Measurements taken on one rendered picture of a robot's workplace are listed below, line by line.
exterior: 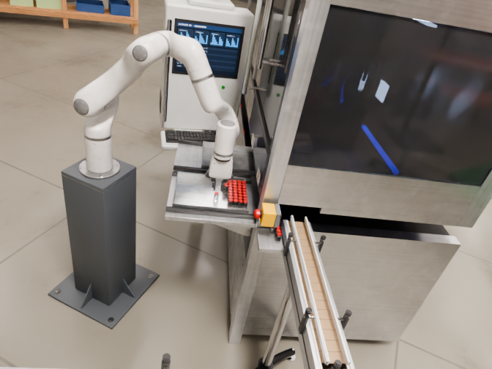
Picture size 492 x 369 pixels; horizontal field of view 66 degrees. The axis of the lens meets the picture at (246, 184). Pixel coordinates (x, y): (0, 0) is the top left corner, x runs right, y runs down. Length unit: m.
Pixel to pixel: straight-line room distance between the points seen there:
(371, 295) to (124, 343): 1.35
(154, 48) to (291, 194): 0.78
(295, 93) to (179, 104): 1.21
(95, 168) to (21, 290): 1.01
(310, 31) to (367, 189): 0.71
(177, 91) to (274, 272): 1.24
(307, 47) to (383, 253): 1.07
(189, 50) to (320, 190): 0.76
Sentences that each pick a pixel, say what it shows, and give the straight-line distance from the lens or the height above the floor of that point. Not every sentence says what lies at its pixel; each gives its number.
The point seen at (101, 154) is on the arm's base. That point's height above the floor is 0.97.
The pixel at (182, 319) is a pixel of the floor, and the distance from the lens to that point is 2.41.
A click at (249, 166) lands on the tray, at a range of 2.09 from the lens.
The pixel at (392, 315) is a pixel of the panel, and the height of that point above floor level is 0.33.
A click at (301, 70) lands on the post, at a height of 1.58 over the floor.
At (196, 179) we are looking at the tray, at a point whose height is 0.88.
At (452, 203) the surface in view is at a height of 1.11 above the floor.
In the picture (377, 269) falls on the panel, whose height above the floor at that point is 0.67.
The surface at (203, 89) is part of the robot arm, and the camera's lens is 1.52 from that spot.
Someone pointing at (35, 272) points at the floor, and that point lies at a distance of 2.73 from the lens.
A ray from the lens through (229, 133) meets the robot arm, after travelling 1.55.
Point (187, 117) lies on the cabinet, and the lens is 2.51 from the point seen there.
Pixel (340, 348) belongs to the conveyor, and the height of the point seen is 0.93.
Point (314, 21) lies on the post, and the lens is 1.33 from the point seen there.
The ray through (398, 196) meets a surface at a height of 1.12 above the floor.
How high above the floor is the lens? 1.95
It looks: 34 degrees down
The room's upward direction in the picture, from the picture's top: 11 degrees clockwise
